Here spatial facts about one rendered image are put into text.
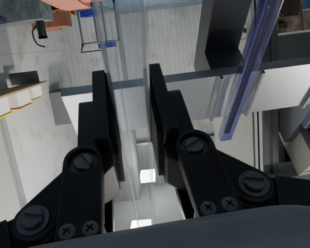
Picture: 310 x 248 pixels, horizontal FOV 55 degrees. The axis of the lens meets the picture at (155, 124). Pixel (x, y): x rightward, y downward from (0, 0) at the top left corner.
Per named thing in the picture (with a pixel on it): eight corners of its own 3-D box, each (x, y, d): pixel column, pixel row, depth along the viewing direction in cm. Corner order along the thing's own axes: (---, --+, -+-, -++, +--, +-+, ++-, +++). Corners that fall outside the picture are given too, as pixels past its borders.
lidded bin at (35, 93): (13, 89, 515) (15, 102, 521) (32, 87, 513) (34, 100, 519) (23, 85, 555) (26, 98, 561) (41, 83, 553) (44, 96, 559)
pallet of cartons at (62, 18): (24, 8, 599) (29, 29, 610) (61, 3, 595) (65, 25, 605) (45, 13, 705) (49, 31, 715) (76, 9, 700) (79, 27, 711)
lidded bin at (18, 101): (-8, 95, 457) (-4, 111, 464) (16, 92, 455) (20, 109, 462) (7, 90, 502) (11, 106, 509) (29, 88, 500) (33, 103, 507)
